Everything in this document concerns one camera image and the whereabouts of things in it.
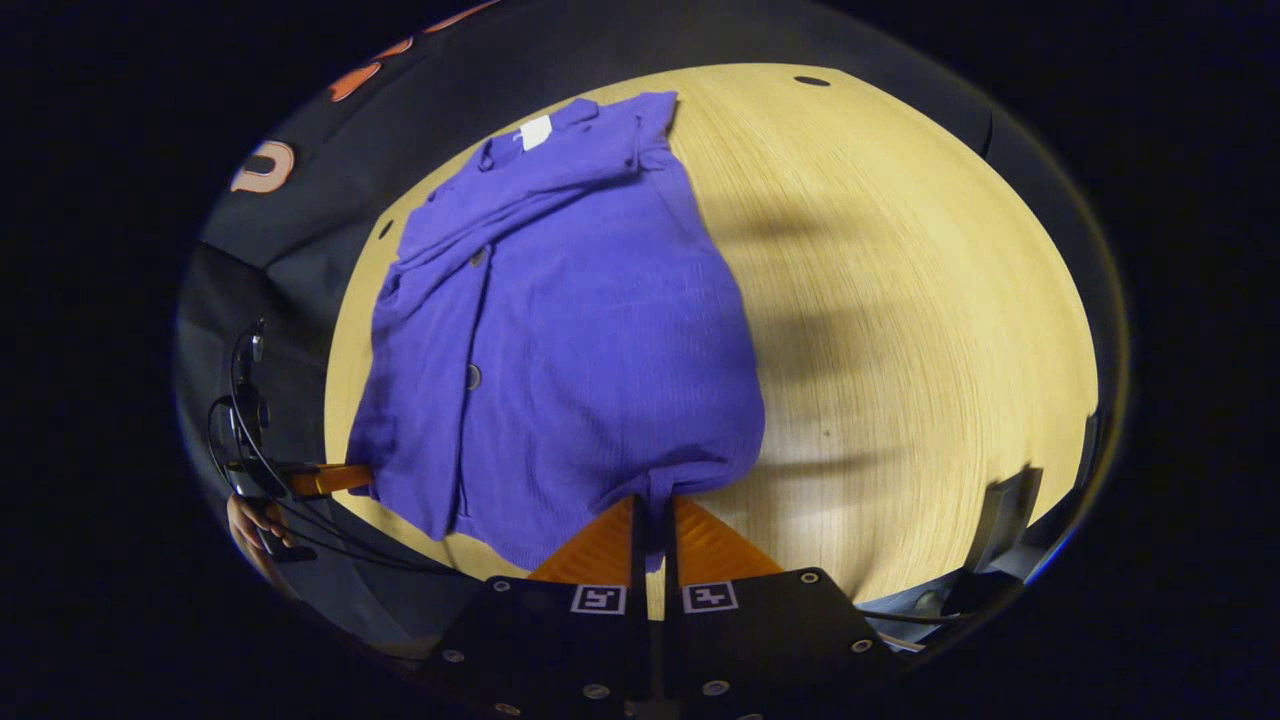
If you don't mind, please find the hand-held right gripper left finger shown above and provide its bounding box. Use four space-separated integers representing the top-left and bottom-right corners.
425 495 651 720

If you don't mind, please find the dark grey stand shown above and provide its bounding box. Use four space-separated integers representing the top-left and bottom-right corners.
940 465 1043 616

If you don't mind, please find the black cable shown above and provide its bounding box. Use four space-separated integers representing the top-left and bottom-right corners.
205 320 471 578

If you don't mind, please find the black backdrop cloth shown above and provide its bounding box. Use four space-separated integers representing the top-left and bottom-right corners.
175 0 1121 641

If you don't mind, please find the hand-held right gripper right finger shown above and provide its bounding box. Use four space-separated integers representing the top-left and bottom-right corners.
662 497 901 720

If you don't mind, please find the purple knit cardigan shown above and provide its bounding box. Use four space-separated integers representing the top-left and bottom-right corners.
345 92 766 571

